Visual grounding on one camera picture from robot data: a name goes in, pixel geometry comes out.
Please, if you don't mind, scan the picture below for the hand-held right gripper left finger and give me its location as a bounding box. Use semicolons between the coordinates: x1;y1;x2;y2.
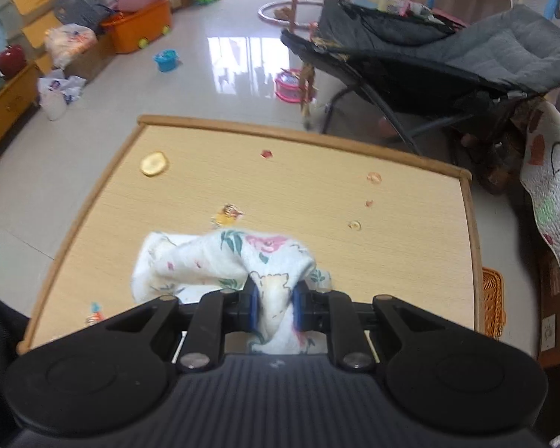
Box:
105;276;258;375

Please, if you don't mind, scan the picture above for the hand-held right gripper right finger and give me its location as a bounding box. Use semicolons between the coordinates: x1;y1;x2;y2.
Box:
292;280;449;375

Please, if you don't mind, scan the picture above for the floral baby shirt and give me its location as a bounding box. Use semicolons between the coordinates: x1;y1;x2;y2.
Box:
131;228;333;354

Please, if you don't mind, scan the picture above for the yellow cartoon sticker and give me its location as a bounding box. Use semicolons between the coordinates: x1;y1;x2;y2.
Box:
211;203;243;228

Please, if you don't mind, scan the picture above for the gold round sticker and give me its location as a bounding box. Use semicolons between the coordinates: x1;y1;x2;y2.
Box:
140;151;169;177

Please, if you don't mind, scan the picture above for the orange wicker basket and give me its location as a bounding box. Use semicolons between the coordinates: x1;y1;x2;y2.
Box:
482;267;506;339

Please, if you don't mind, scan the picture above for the blue toy bucket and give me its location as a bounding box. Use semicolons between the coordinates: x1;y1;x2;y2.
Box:
153;49;180;72

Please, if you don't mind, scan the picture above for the quilted heart blanket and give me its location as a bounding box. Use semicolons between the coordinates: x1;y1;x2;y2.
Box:
520;100;560;436

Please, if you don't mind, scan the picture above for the white plastic bag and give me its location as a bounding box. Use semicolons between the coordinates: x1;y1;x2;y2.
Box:
38;75;87;121

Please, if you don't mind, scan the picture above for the hula hoop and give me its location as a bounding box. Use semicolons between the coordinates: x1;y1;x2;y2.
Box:
257;1;326;34

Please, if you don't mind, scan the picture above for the grey reclining chair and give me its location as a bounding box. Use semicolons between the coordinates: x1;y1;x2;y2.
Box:
280;0;560;156

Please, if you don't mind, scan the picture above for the orange wheeled storage box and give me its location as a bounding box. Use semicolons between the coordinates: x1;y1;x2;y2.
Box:
100;0;173;55

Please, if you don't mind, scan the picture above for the wooden cabinet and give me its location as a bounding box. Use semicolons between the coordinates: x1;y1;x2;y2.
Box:
0;63;41;160

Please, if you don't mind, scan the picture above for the printed plastic bag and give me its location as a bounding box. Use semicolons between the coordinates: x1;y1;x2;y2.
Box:
44;24;98;69

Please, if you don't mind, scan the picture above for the dark grey plastic basket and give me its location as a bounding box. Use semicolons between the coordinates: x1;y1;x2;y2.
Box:
56;0;115;34

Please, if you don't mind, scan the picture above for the red round ornament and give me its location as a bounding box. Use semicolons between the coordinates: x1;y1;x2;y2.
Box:
0;44;28;78

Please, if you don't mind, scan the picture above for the grey drawer cabinet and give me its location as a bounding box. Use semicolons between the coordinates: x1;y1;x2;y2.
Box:
0;0;64;75

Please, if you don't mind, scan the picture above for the white wall socket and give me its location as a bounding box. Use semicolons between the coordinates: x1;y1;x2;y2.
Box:
541;316;557;351

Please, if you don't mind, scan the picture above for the dark wooden sofa frame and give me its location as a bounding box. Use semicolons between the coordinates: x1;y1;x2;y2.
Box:
462;93;543;195

